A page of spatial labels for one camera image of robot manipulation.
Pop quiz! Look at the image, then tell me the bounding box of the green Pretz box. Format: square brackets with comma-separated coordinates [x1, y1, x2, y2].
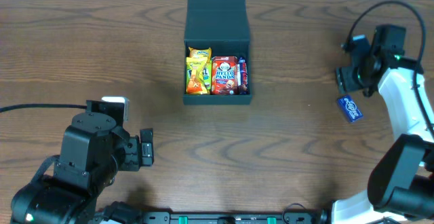
[203, 60, 212, 92]

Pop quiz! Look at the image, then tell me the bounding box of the blue Eclipse mint box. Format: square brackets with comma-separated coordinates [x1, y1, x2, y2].
[336, 95, 363, 123]

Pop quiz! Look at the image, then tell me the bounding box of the red Hello Panda box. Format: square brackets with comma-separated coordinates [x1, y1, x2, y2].
[211, 56, 238, 95]

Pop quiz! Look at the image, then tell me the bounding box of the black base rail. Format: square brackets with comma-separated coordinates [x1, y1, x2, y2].
[94, 211, 398, 224]

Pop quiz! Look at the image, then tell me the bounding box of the black gift box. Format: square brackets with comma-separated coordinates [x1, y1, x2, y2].
[182, 0, 253, 105]

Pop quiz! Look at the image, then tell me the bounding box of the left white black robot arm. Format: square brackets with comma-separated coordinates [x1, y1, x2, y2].
[11, 112, 154, 224]

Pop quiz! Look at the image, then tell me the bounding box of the small yellow snack packet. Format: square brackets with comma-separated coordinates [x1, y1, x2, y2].
[189, 47, 212, 61]

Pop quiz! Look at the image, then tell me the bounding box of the Dairy Milk chocolate bar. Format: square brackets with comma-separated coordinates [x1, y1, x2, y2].
[238, 57, 248, 95]

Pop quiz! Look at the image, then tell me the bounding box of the yellow orange snack packet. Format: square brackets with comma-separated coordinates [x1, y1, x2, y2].
[186, 57, 209, 95]

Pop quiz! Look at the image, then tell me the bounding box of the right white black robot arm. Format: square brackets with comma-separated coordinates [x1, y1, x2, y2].
[331, 24, 433, 223]

